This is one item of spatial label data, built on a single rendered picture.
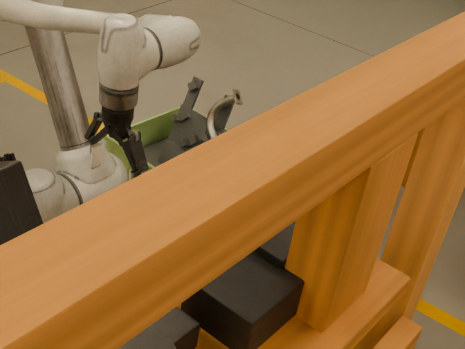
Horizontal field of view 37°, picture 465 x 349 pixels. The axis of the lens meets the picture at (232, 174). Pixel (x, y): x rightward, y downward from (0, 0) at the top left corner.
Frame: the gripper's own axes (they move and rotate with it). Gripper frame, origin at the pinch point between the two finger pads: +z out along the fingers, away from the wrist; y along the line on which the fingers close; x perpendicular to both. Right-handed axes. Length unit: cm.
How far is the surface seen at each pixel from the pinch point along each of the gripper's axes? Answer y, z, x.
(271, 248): -63, -32, 26
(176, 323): -61, -28, 45
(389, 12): 172, 131, -533
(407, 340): -79, 4, -10
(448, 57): -73, -63, 5
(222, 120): 27, 25, -79
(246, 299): -66, -30, 37
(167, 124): 55, 41, -81
